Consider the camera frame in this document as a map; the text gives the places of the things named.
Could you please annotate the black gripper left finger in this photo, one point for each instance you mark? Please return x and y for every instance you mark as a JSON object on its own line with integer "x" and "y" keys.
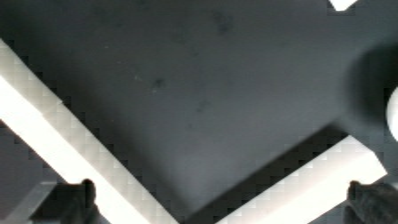
{"x": 68, "y": 207}

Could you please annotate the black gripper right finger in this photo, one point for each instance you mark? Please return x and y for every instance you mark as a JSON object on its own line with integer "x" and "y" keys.
{"x": 374, "y": 204}

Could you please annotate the white lamp bulb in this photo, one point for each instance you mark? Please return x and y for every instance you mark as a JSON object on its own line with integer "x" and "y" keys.
{"x": 391, "y": 114}

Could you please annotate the white marker sheet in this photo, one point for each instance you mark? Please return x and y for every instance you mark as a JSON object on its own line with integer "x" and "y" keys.
{"x": 342, "y": 4}

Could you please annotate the white right fence rail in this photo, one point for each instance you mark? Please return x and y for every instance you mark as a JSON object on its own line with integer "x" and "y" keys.
{"x": 310, "y": 192}

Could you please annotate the white fence rail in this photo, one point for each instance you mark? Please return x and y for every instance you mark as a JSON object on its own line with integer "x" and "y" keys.
{"x": 54, "y": 133}
{"x": 310, "y": 192}

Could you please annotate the white front fence rail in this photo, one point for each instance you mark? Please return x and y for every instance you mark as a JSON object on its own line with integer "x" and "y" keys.
{"x": 54, "y": 133}

